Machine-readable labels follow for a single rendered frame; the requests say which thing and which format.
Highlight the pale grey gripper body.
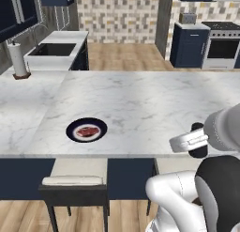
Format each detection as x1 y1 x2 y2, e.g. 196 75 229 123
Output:
168 129 210 154

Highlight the red steak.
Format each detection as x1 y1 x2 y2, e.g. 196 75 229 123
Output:
76 126 98 138

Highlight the dark blue plate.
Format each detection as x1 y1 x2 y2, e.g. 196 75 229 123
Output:
65 116 109 144

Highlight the navy sink counter cabinet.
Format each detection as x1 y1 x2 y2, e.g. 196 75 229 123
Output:
69 38 91 71

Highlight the silver oven with hob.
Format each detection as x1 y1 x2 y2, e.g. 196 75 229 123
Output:
201 21 240 70

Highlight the silver toaster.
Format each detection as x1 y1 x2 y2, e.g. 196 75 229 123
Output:
179 12 198 25

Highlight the dark sink basin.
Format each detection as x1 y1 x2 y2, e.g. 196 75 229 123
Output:
28 42 78 57

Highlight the navy island base panel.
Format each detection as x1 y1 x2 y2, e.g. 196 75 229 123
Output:
0 157 158 201

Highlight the wooden paper towel holder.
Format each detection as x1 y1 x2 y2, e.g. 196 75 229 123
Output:
10 39 32 81

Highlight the silver curved tap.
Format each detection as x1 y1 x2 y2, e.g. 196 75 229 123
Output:
30 23 50 50

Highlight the white paper towel roll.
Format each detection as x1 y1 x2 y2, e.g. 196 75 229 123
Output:
7 42 28 77

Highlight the navy base cabinet with handle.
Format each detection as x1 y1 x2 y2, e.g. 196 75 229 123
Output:
170 22 211 69

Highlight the navy wall cabinet with frames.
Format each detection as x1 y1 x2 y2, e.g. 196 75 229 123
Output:
0 0 40 44

